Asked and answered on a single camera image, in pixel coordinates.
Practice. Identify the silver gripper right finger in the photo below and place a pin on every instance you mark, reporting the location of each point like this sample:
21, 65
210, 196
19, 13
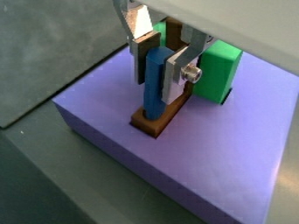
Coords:
181, 67

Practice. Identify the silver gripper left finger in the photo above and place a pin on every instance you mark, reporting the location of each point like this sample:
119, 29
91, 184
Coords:
142, 36

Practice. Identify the blue peg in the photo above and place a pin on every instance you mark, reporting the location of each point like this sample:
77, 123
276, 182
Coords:
154, 79

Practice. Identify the purple base board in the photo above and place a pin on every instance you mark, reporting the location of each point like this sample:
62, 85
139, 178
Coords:
214, 160

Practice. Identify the green block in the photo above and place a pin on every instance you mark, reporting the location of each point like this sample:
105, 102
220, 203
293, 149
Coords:
218, 62

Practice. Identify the brown L-shaped socket piece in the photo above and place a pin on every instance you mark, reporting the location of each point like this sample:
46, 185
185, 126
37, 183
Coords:
154, 127

